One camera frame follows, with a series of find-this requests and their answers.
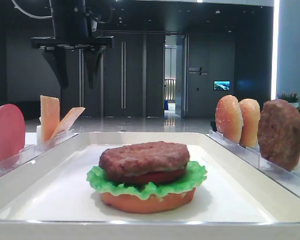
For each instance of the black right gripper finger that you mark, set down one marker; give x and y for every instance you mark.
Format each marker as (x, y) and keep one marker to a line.
(90, 60)

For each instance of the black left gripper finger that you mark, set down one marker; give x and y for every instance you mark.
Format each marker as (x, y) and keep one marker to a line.
(56, 58)

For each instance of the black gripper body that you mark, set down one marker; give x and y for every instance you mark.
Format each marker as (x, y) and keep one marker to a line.
(73, 25)

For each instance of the orange cheese slice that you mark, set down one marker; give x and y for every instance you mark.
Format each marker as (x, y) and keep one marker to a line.
(66, 123)
(50, 116)

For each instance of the upright orange cheese slice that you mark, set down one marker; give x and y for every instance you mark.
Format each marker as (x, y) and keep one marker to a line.
(50, 116)

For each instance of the brown meat patty in burger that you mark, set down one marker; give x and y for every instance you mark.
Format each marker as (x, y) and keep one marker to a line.
(142, 158)

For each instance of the red tomato slice in burger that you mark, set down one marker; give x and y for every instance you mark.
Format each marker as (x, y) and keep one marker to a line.
(161, 177)

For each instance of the green lettuce leaf in burger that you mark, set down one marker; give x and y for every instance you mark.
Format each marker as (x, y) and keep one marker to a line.
(193, 178)

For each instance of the brown meat patty standing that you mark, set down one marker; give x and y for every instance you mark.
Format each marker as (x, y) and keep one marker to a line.
(279, 134)

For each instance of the white rectangular serving tray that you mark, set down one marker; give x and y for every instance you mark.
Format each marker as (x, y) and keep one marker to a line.
(49, 198)

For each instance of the sesame bun half far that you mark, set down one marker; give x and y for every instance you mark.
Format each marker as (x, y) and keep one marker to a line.
(229, 119)

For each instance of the sesame bun half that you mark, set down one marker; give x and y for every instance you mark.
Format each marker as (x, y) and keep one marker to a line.
(229, 119)
(250, 110)

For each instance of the sesame bun half near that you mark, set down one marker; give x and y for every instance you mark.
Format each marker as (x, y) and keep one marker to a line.
(250, 110)

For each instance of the bottom burger bun half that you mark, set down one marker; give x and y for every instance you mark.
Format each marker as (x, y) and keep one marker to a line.
(154, 204)

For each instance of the potted green plant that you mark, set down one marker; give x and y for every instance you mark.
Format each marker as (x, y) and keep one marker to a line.
(292, 98)

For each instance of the clear acrylic left rail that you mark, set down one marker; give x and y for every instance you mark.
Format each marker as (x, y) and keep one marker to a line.
(32, 151)

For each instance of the clear acrylic rail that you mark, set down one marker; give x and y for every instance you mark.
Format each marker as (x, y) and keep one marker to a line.
(290, 180)
(32, 151)

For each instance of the wall mounted display screen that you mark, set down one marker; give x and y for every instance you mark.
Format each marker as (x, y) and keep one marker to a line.
(221, 85)

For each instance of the clear acrylic right rail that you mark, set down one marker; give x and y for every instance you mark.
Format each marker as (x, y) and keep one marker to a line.
(290, 180)

